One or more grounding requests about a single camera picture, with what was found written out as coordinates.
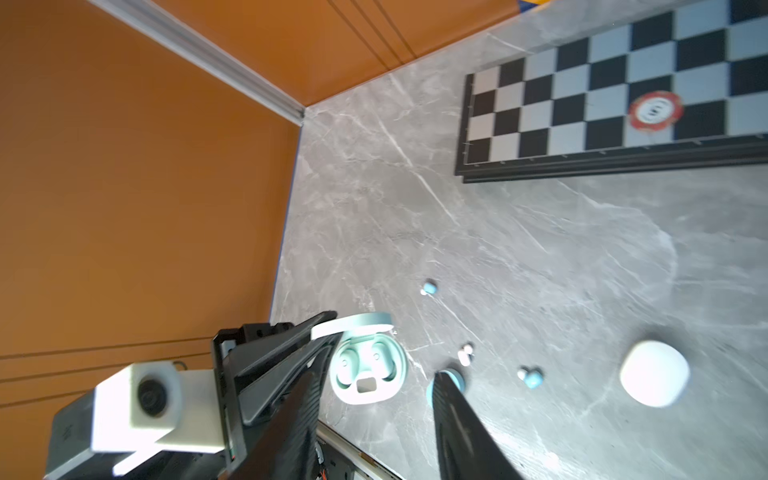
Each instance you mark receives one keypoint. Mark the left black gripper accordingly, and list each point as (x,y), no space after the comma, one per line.
(254,367)

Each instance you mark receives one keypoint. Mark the black white chessboard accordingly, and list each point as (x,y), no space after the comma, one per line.
(563,111)

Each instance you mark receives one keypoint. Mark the red poker chip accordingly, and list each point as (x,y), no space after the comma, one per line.
(655,111)

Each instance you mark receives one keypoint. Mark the blue earbud far left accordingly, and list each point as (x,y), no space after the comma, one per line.
(428,288)

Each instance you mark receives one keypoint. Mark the white earbud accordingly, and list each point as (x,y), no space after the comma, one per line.
(465,354)

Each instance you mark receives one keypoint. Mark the white earbud case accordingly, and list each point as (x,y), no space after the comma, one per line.
(654,373)

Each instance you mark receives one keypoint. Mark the blue earbud centre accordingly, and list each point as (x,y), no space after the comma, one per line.
(532,378)

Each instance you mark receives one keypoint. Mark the left aluminium corner post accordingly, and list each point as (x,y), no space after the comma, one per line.
(149,19)

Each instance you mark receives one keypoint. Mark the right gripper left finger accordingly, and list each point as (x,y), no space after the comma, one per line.
(287,450)

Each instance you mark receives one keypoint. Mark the blue earbud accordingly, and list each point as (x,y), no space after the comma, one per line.
(532,378)
(428,288)

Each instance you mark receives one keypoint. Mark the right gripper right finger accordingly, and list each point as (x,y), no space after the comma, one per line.
(465,449)

